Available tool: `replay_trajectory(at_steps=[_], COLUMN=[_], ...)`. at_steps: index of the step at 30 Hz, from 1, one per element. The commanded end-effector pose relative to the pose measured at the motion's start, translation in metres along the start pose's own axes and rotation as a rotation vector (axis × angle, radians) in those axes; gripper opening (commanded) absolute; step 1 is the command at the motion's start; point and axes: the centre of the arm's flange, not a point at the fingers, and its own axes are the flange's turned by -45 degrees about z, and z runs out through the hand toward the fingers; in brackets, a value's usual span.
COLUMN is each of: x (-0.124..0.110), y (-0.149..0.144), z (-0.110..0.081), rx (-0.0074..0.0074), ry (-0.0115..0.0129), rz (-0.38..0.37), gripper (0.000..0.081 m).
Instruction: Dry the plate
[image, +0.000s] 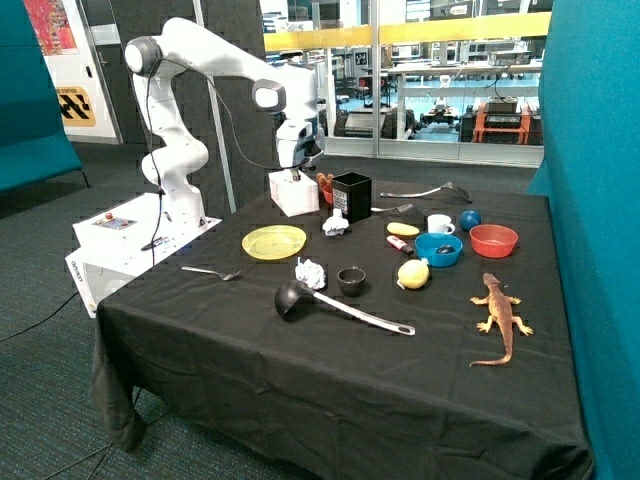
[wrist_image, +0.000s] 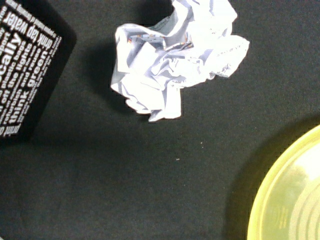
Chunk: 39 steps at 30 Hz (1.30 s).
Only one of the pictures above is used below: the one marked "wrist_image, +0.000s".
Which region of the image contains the yellow plastic plate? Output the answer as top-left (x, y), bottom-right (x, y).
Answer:
top-left (246, 126), bottom-right (320, 240)

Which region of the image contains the crumpled white paper ball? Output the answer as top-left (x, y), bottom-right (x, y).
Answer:
top-left (110, 0), bottom-right (250, 122)

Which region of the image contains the black tablecloth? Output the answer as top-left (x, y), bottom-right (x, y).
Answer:
top-left (0, 0), bottom-right (320, 240)

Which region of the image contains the black cup with white text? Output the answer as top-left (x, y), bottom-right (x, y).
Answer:
top-left (0, 0), bottom-right (77, 144)

